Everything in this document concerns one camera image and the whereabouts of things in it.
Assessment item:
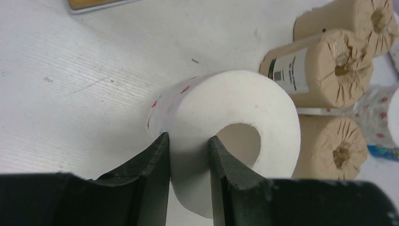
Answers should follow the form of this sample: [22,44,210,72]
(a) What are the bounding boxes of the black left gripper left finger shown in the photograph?
[0,132,170,226]

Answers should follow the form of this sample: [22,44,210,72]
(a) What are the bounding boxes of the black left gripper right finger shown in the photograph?
[209,136,399,226]

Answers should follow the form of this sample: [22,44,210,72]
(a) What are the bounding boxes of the white red-dotted toilet roll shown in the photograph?
[297,84,399,148]
[146,70,301,219]

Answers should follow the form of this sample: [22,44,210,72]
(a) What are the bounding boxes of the brown roll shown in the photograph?
[293,0,399,57]
[292,115,368,180]
[259,29,374,109]

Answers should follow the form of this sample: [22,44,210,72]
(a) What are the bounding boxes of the white wire wooden shelf rack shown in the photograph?
[67,0,138,14]

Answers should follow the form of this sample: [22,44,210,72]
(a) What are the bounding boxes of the blue wrapped toilet roll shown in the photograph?
[367,145,399,162]

